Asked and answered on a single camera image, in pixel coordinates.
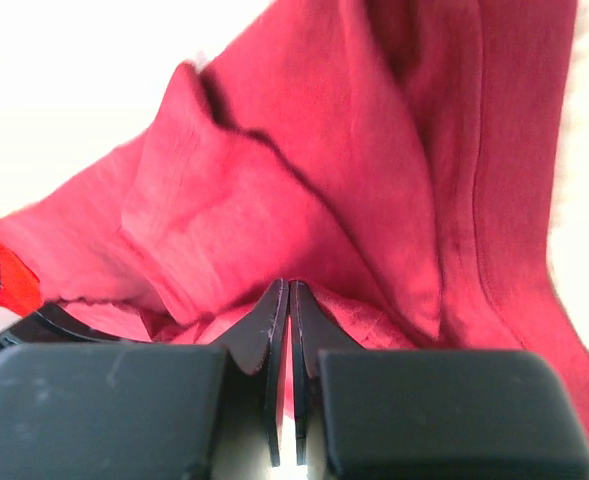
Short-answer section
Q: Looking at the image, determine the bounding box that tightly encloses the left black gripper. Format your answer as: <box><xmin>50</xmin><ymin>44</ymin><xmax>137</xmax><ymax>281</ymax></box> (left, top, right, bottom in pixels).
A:
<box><xmin>0</xmin><ymin>303</ymin><xmax>133</xmax><ymax>352</ymax></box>

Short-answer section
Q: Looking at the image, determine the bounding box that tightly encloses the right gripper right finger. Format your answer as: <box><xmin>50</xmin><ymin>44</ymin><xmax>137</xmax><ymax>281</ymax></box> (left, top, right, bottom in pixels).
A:
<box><xmin>289</xmin><ymin>281</ymin><xmax>589</xmax><ymax>479</ymax></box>

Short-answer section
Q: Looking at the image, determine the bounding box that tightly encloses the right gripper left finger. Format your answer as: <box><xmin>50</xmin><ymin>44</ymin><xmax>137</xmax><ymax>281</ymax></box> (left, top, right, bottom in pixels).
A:
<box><xmin>0</xmin><ymin>279</ymin><xmax>289</xmax><ymax>479</ymax></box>

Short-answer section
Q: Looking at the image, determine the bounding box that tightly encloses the dark red t-shirt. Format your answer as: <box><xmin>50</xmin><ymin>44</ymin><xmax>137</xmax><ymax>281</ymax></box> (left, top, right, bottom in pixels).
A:
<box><xmin>0</xmin><ymin>1</ymin><xmax>589</xmax><ymax>435</ymax></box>

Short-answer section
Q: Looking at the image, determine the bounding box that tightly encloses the red plastic bin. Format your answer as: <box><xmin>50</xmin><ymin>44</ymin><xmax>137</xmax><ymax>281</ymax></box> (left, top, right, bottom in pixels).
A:
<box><xmin>0</xmin><ymin>242</ymin><xmax>42</xmax><ymax>316</ymax></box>

